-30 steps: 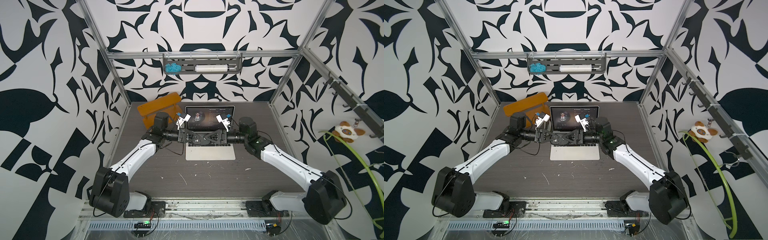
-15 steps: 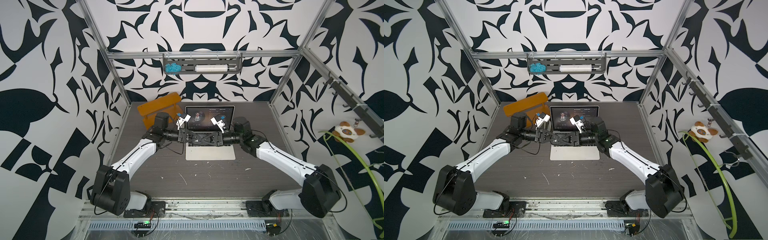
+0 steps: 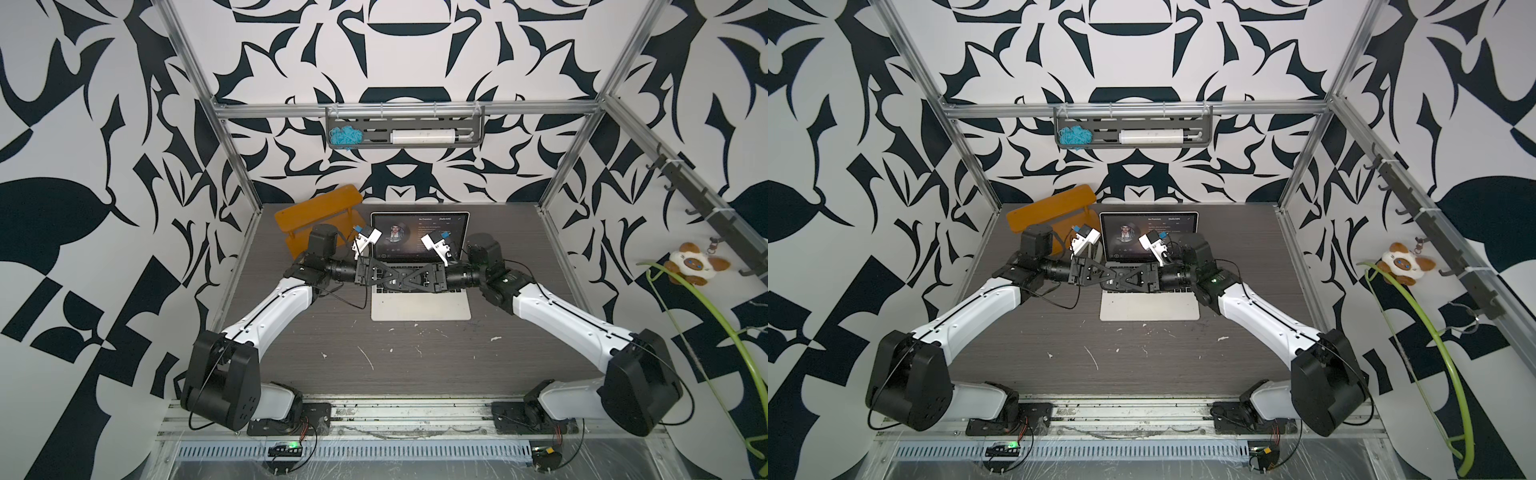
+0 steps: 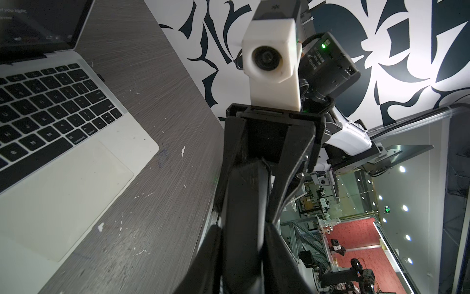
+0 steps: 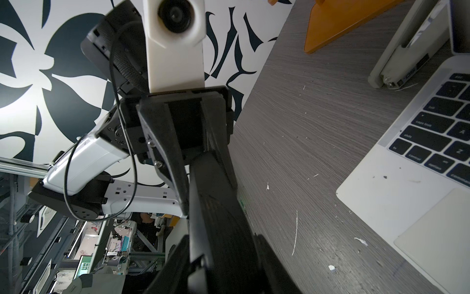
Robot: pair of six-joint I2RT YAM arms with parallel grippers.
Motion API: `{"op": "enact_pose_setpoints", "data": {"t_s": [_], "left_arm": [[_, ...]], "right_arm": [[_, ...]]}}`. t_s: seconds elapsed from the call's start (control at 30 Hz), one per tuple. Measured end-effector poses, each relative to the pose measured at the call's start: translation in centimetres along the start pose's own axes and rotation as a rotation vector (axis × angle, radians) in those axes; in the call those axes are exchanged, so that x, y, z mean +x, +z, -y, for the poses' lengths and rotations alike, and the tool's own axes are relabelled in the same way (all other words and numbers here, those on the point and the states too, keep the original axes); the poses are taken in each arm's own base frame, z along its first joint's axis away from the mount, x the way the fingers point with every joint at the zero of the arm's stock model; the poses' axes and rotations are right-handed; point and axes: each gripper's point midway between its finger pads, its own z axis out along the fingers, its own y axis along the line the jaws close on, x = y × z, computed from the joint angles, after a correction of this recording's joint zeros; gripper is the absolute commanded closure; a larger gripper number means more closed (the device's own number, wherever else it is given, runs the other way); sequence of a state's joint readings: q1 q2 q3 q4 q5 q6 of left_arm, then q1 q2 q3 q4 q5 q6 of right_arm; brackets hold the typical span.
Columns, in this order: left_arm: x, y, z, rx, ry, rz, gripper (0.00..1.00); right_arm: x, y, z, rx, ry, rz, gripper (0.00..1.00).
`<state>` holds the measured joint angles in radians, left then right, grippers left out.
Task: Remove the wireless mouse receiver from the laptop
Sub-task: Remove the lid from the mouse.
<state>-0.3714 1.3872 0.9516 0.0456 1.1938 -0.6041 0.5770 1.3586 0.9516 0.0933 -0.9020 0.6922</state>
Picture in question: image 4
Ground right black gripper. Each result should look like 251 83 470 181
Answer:
214 104 326 223

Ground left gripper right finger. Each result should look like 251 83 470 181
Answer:
222 160 311 294

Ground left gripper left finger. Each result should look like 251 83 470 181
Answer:
174 225 222 294

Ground black usb mouse receiver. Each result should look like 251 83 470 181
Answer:
97 73 105 83

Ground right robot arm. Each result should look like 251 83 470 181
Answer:
214 30 375 223

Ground silver laptop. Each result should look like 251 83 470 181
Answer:
1 1 159 294

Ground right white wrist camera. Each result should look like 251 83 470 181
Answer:
242 1 302 111

